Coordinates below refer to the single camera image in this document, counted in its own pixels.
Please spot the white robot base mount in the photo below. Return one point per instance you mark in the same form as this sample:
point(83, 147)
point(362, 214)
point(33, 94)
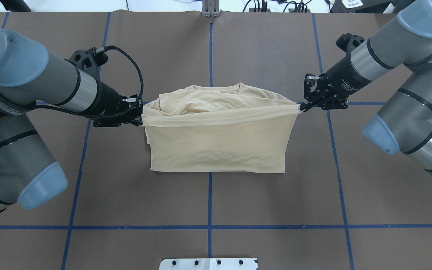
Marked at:
point(209, 264)

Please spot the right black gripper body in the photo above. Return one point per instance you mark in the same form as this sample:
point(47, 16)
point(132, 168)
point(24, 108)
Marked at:
point(339, 78)

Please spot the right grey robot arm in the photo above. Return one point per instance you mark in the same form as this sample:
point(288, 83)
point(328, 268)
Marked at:
point(404, 123)

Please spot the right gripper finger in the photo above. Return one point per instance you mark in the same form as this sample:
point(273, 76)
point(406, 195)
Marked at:
point(304, 107)

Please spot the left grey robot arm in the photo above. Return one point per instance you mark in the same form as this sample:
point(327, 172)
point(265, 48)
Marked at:
point(32, 77)

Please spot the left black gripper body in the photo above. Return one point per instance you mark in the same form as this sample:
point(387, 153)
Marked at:
point(108, 99)

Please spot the aluminium frame post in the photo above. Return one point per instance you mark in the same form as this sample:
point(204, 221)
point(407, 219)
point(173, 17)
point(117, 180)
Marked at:
point(211, 8)

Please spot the beige long-sleeve printed shirt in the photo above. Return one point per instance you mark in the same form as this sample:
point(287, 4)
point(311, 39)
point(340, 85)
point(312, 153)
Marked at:
point(236, 128)

